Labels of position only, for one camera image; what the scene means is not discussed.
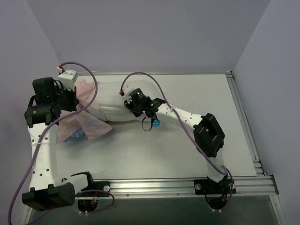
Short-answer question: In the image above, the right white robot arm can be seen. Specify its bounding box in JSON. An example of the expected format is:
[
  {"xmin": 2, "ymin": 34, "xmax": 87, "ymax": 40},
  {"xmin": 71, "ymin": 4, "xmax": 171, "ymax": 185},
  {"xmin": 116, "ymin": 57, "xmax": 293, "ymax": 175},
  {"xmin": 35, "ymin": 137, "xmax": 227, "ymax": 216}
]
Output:
[{"xmin": 120, "ymin": 87, "xmax": 227, "ymax": 194}]

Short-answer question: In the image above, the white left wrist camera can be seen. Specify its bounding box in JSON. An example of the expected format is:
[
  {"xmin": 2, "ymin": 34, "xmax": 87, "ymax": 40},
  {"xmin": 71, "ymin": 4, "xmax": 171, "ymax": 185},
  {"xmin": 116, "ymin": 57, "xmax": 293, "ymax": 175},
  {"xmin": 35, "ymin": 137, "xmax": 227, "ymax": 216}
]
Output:
[{"xmin": 58, "ymin": 69, "xmax": 78, "ymax": 92}]

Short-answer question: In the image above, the aluminium rail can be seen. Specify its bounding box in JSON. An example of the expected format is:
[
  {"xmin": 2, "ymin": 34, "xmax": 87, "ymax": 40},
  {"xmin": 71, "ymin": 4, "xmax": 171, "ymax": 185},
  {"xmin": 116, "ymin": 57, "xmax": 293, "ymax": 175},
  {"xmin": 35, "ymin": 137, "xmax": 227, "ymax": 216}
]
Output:
[
  {"xmin": 226, "ymin": 71, "xmax": 267, "ymax": 176},
  {"xmin": 26, "ymin": 174, "xmax": 279, "ymax": 200}
]

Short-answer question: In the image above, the aluminium right side rail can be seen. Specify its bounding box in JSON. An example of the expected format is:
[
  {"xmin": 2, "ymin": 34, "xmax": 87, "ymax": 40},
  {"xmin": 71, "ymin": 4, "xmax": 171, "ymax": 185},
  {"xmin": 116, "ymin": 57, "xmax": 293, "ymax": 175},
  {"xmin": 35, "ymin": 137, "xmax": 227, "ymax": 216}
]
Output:
[{"xmin": 226, "ymin": 71, "xmax": 267, "ymax": 176}]

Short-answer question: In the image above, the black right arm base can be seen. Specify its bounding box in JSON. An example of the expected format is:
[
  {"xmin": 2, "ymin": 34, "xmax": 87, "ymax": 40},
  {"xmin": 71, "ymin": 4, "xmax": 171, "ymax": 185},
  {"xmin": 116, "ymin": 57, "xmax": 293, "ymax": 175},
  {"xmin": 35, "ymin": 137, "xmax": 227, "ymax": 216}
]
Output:
[{"xmin": 193, "ymin": 176, "xmax": 236, "ymax": 212}]

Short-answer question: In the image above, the Frozen Elsa print pillowcase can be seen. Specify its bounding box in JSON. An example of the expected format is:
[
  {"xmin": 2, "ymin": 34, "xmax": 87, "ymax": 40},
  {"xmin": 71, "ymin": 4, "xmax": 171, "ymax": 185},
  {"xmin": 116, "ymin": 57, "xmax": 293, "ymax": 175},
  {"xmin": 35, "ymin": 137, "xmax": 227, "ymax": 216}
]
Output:
[{"xmin": 56, "ymin": 80, "xmax": 113, "ymax": 143}]

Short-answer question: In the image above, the white pillow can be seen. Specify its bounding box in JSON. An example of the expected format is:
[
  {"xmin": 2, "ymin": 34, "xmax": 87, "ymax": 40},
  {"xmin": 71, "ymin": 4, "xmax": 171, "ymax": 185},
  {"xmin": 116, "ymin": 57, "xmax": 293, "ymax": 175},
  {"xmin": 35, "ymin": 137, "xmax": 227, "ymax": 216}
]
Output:
[{"xmin": 87, "ymin": 81, "xmax": 162, "ymax": 122}]

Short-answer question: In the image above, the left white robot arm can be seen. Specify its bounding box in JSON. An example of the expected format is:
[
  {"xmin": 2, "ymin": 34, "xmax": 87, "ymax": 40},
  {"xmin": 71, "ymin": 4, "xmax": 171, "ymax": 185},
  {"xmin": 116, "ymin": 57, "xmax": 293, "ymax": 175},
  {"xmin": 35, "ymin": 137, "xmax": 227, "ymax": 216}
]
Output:
[{"xmin": 22, "ymin": 75, "xmax": 95, "ymax": 211}]

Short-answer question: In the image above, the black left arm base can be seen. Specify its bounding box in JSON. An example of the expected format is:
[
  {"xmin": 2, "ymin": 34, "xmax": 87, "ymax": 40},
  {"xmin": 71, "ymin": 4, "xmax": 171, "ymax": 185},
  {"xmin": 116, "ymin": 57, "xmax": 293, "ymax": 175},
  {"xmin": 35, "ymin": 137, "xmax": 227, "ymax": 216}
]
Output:
[{"xmin": 70, "ymin": 172, "xmax": 115, "ymax": 215}]

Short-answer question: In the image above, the aluminium front rail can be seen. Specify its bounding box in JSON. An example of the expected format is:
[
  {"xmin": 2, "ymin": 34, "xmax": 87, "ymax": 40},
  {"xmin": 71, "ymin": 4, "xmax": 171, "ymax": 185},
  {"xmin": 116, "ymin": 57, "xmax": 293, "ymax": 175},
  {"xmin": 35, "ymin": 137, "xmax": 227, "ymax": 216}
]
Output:
[{"xmin": 26, "ymin": 174, "xmax": 279, "ymax": 200}]

